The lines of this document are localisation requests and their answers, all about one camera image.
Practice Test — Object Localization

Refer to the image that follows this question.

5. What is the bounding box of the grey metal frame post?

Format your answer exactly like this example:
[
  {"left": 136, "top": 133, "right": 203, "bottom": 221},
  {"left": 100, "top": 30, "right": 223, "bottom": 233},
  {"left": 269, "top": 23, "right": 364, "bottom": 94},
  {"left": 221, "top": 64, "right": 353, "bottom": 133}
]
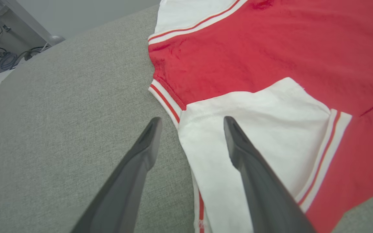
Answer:
[{"left": 4, "top": 0, "right": 66, "bottom": 46}]

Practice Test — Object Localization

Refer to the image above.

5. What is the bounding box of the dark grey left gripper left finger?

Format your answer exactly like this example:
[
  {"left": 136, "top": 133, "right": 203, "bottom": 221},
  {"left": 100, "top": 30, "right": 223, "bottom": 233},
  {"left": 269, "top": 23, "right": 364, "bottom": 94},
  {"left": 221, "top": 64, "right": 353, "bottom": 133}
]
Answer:
[{"left": 71, "top": 117, "right": 163, "bottom": 233}]

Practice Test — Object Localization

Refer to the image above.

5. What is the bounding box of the red and white jersey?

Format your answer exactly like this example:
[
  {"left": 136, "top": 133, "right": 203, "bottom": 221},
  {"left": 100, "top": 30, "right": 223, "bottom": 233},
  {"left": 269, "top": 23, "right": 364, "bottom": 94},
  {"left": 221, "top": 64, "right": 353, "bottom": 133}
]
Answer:
[{"left": 147, "top": 0, "right": 373, "bottom": 233}]

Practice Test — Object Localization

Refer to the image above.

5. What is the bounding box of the blue coiled cable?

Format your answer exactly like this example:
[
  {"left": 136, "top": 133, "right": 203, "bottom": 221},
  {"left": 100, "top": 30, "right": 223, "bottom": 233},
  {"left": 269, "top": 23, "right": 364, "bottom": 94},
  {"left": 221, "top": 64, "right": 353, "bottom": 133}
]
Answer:
[{"left": 0, "top": 51, "right": 19, "bottom": 71}]

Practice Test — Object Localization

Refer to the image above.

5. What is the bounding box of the white backdrop panel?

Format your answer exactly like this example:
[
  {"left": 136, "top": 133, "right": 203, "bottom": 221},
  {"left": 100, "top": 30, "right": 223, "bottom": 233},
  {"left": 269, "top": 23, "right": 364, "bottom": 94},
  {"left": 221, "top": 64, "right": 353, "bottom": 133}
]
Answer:
[{"left": 17, "top": 0, "right": 161, "bottom": 40}]

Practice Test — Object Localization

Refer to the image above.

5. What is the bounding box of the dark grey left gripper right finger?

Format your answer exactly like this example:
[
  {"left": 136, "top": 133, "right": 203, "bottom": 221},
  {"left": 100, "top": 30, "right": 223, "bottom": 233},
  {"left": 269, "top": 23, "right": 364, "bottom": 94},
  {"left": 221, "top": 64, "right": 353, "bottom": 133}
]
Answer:
[{"left": 223, "top": 116, "right": 317, "bottom": 233}]

